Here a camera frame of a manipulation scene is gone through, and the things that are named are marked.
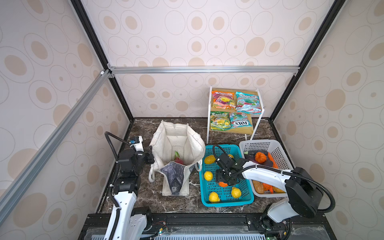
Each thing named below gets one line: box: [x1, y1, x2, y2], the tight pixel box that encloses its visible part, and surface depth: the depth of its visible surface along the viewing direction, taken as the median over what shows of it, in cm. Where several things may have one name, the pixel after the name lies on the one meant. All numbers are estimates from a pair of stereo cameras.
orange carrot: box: [268, 152, 279, 169], surface depth 94 cm
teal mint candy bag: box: [236, 91, 262, 114], surface depth 79 cm
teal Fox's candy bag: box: [229, 112, 253, 129], surface depth 96 cm
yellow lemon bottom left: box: [209, 192, 221, 203], surface depth 79 cm
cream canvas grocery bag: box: [148, 120, 206, 196], surface depth 82 cm
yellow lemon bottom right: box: [231, 186, 242, 199], surface depth 81 cm
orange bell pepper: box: [254, 152, 267, 164], surface depth 94 cm
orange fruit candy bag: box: [211, 90, 236, 110], surface depth 79 cm
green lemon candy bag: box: [210, 111, 232, 131], surface depth 94 cm
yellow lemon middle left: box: [204, 171, 214, 181], surface depth 87 cm
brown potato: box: [251, 179, 264, 194], surface depth 78 cm
